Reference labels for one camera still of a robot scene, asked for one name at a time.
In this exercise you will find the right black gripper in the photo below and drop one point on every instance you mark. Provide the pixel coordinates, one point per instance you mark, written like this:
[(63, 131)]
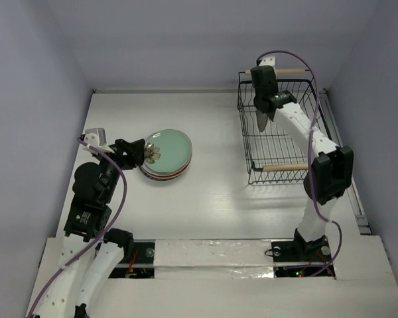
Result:
[(261, 106)]

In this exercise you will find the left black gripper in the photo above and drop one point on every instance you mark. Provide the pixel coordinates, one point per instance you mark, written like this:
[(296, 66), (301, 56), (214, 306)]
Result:
[(134, 152)]

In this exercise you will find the grey stone plate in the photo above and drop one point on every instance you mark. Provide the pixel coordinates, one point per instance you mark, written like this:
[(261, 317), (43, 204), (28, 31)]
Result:
[(262, 120)]

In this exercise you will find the light green plate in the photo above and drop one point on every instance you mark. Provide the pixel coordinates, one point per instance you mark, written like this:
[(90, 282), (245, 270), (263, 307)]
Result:
[(167, 151)]

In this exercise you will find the white bowl plate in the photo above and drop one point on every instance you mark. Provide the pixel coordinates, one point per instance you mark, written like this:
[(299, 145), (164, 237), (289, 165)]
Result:
[(166, 174)]

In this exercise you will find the red and teal plate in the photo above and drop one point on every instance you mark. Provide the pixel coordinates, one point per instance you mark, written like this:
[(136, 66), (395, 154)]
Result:
[(163, 175)]

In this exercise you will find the blue floral plate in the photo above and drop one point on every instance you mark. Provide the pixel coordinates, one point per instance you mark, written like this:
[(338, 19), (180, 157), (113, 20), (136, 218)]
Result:
[(161, 178)]

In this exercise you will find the black wire dish rack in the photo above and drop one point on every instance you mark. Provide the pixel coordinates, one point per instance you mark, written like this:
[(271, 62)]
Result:
[(272, 146)]

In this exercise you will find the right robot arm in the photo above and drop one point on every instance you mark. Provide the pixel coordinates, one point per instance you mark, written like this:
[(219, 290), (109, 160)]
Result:
[(329, 165)]

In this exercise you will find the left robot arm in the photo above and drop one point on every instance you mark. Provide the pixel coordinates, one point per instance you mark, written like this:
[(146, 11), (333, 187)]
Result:
[(91, 245)]

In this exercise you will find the silver tape strip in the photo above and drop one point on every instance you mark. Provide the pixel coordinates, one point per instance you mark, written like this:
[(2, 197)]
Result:
[(212, 259)]

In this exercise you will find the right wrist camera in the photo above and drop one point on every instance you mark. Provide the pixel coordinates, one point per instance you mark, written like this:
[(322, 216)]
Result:
[(267, 61)]

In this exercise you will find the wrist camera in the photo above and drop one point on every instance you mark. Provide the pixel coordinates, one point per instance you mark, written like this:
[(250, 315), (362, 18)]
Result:
[(95, 138), (267, 61)]

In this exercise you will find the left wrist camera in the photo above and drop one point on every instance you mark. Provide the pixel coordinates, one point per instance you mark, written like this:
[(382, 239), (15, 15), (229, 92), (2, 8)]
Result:
[(95, 138)]

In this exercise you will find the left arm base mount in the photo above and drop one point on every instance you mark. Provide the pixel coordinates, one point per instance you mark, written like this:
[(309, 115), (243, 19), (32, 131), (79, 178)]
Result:
[(138, 256)]

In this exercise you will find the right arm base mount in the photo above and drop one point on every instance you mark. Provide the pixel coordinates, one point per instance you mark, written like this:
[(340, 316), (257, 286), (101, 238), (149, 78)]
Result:
[(297, 258)]

